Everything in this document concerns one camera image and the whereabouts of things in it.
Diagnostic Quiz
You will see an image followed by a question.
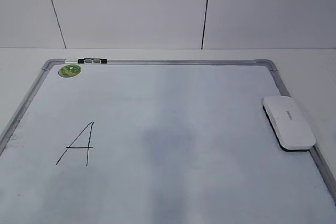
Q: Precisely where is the white whiteboard eraser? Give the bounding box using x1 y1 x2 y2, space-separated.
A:
261 95 316 151

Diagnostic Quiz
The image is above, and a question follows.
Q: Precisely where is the aluminium framed whiteboard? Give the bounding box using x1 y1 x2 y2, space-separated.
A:
1 59 335 223

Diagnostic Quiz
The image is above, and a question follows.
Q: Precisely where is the black silver board clip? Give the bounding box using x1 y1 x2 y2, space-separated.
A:
77 58 108 64

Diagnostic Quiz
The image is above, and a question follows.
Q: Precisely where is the round green magnet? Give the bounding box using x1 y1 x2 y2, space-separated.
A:
58 65 81 78

